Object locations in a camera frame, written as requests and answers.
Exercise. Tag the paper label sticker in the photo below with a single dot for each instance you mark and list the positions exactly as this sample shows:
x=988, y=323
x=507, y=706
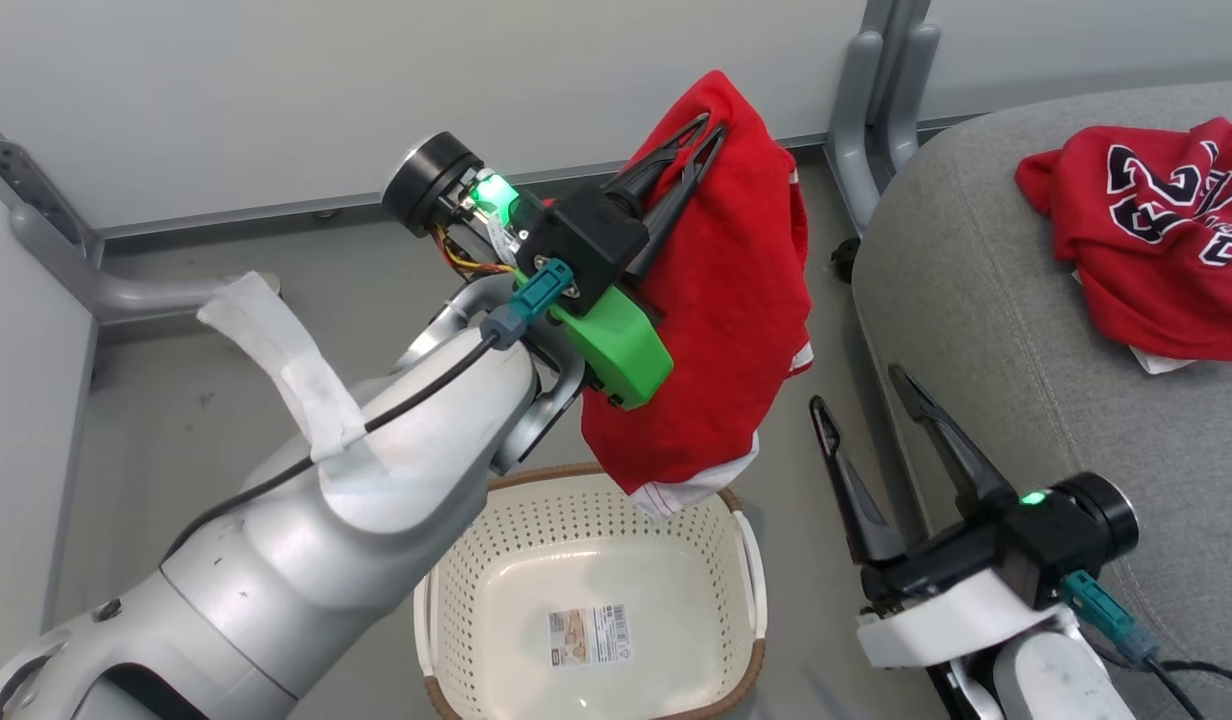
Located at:
x=589, y=636

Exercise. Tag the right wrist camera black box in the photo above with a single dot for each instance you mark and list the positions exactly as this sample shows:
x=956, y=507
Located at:
x=1036, y=560

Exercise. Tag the white perforated laundry basket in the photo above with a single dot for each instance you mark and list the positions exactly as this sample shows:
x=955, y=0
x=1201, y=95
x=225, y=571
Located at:
x=516, y=560

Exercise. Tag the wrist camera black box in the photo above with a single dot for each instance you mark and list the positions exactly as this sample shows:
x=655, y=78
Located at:
x=1036, y=560
x=581, y=245

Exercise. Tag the red jersey with black print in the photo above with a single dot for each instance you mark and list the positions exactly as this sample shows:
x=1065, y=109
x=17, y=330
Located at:
x=1086, y=220

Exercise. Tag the black caster wheel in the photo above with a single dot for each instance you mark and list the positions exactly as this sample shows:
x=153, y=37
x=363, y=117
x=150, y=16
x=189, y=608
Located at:
x=845, y=260

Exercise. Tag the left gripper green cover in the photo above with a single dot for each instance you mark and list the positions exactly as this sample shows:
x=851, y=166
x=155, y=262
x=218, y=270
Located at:
x=621, y=350

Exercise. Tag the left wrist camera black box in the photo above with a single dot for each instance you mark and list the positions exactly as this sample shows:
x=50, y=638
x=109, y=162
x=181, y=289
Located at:
x=581, y=245

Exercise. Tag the white tape strip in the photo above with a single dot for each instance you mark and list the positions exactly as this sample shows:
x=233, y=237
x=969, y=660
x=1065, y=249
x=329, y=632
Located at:
x=296, y=370

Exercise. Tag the plain red shirt white hem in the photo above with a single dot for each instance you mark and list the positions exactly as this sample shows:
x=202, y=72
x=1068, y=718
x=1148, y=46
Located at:
x=726, y=330

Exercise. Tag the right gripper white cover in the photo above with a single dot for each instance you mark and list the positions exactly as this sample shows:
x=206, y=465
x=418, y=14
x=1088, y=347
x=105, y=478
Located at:
x=956, y=620

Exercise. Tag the grey partition bottom rail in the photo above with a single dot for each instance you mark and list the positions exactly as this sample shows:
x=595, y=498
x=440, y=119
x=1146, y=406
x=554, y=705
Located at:
x=226, y=218

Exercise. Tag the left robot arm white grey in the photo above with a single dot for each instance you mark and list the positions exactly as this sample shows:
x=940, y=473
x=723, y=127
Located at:
x=276, y=570

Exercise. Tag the grey partition leg with plate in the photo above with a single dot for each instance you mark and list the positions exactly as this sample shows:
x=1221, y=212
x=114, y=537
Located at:
x=126, y=293

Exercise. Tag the grey partition corner post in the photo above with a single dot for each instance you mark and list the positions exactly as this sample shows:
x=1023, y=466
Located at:
x=871, y=120

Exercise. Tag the grey fabric sofa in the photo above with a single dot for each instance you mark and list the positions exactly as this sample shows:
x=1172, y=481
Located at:
x=1026, y=400

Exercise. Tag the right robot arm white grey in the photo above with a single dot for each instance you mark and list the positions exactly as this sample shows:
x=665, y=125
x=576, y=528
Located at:
x=1046, y=680

